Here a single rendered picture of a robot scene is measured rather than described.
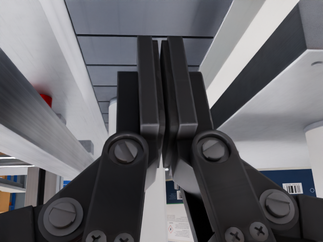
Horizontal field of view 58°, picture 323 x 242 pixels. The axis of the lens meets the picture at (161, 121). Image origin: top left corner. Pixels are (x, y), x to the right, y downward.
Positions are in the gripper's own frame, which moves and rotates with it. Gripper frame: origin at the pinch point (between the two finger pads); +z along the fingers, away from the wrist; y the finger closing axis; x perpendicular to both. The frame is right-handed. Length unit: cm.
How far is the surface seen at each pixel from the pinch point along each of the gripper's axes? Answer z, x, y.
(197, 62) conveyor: 8.9, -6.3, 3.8
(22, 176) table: 155, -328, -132
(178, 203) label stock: 18, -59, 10
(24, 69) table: 17.6, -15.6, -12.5
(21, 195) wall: 290, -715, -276
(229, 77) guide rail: 3.9, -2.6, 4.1
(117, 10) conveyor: 7.0, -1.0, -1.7
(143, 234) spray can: -0.2, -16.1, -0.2
